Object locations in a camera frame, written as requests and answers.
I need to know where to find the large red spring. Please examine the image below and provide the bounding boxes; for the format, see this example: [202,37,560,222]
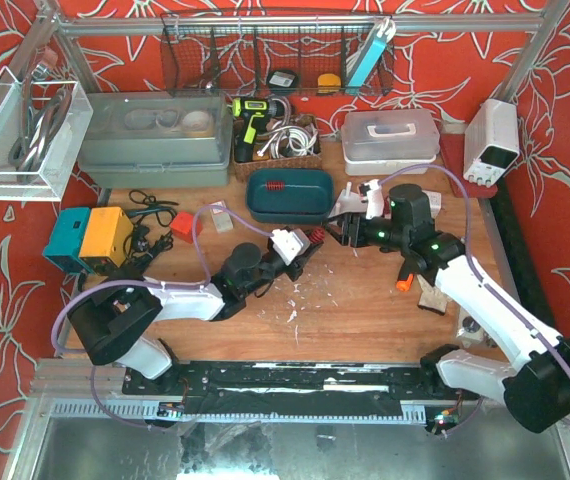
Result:
[308,227,325,245]

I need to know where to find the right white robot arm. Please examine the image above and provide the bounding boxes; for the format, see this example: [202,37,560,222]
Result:
[325,184,570,433]

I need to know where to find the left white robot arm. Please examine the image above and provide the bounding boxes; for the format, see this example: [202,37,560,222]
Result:
[68,242,322,383]

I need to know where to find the small red spring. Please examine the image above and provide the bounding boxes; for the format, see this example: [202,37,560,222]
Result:
[265,181,286,192]

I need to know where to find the white peg board fixture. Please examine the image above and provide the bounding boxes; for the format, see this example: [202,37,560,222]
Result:
[326,182,372,224]

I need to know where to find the white cube adapter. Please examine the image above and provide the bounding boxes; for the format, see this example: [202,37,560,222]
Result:
[425,191,442,216]

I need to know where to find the orange black screwdriver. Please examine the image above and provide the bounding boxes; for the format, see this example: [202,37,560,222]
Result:
[395,259,418,292]

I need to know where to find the small grey metal plate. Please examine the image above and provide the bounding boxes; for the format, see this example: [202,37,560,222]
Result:
[211,200,234,234]

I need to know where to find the teal plastic tray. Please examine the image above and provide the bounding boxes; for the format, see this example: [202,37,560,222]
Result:
[245,168,334,225]

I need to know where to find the wicker basket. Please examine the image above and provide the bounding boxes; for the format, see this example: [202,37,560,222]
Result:
[232,114,322,182]

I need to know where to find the red small block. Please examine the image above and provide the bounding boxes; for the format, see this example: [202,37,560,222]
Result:
[169,211,203,244]

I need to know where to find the white plastic storage box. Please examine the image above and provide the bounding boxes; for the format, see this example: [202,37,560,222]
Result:
[341,109,440,176]

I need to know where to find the red book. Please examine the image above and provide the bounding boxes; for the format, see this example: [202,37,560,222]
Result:
[440,133,498,199]

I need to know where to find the white power supply unit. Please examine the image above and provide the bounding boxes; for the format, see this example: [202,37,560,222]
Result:
[463,99,520,188]

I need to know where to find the yellow soldering station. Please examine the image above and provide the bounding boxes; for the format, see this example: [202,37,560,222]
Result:
[79,206,133,276]

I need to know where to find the yellow tape measure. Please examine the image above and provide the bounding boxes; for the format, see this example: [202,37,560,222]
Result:
[317,73,342,96]

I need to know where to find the black round tin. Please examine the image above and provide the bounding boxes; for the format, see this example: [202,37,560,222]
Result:
[266,69,299,96]

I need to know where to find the grey plastic toolbox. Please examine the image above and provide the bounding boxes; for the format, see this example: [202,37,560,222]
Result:
[78,92,233,189]

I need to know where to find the teal box device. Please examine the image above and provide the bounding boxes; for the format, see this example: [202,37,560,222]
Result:
[42,207,91,274]

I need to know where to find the blue white flat box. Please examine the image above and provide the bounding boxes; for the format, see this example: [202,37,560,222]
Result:
[345,17,397,95]

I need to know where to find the clear acrylic box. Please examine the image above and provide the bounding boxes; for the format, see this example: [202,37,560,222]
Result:
[0,68,93,202]

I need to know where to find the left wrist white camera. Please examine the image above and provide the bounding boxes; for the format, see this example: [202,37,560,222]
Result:
[270,228,311,266]

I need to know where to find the black cable duct strip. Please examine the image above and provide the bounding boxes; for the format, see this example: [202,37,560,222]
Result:
[490,179,556,327]

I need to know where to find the black cable bundle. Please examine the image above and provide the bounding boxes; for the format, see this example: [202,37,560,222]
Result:
[78,188,181,301]

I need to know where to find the white coiled cable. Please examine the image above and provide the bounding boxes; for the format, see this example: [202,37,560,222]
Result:
[257,124,319,159]

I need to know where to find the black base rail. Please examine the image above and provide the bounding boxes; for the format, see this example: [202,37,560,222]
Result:
[122,361,478,419]

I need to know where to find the yellow green cordless drill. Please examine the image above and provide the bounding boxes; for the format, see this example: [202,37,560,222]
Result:
[231,96,289,163]

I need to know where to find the black wire basket shelf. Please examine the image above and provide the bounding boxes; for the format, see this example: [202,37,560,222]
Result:
[160,9,394,97]

